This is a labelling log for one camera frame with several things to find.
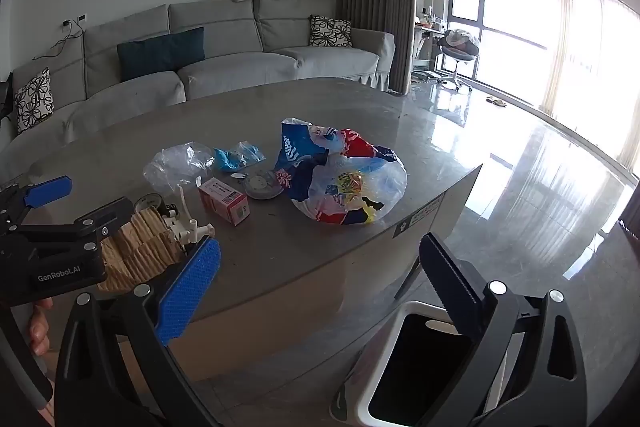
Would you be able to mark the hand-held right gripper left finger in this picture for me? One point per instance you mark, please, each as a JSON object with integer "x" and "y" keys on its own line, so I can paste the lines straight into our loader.
{"x": 187, "y": 287}

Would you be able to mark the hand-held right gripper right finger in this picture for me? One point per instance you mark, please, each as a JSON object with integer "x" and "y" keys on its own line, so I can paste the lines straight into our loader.
{"x": 450, "y": 282}

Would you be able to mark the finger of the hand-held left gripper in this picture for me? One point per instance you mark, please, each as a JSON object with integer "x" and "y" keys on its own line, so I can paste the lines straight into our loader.
{"x": 47, "y": 191}
{"x": 115, "y": 209}

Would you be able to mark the brown honeycomb paper wrap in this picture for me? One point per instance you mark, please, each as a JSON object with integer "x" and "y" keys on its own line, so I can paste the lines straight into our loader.
{"x": 142, "y": 237}

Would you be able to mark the clear plastic bag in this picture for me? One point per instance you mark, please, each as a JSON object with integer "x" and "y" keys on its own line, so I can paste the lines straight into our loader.
{"x": 177, "y": 164}

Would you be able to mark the white trash bin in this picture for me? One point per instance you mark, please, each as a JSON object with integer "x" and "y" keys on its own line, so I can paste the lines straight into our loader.
{"x": 380, "y": 377}

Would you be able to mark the person's left hand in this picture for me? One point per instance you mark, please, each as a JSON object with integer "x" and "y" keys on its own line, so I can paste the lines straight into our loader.
{"x": 40, "y": 329}

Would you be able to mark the small round gauge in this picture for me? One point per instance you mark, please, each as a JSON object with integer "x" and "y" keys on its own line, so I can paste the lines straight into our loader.
{"x": 149, "y": 202}

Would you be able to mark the white plastic pipe fitting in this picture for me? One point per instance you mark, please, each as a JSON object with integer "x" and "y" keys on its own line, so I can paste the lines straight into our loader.
{"x": 182, "y": 222}

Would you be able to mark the floral pillow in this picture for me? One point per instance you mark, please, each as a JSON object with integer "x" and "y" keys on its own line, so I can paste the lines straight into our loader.
{"x": 330, "y": 31}
{"x": 34, "y": 99}

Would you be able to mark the pink cardboard box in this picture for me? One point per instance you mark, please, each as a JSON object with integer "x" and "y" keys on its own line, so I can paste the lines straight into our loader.
{"x": 222, "y": 199}

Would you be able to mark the blue zip bag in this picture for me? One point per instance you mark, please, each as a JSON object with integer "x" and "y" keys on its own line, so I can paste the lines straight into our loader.
{"x": 235, "y": 157}

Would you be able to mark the colourful printed plastic bag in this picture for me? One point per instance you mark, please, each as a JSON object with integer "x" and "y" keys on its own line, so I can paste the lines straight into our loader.
{"x": 345, "y": 182}

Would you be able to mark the teal pillow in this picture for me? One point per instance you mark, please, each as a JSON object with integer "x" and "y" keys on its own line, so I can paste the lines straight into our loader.
{"x": 160, "y": 54}

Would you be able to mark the grey sofa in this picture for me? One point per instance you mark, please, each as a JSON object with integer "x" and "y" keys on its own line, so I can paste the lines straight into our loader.
{"x": 225, "y": 62}

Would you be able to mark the tan slippers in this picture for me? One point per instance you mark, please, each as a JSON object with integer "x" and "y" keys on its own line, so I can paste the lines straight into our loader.
{"x": 496, "y": 102}

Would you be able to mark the swivel chair with clothes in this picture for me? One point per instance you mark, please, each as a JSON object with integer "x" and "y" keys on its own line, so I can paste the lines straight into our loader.
{"x": 460, "y": 47}

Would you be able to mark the cluttered white desk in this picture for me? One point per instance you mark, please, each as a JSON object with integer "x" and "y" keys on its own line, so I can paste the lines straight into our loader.
{"x": 425, "y": 32}

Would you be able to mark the sheer white curtain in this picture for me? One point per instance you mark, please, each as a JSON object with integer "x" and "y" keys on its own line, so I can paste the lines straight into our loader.
{"x": 595, "y": 57}

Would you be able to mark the black framed window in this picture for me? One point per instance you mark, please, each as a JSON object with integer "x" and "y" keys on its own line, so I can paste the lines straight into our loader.
{"x": 510, "y": 7}

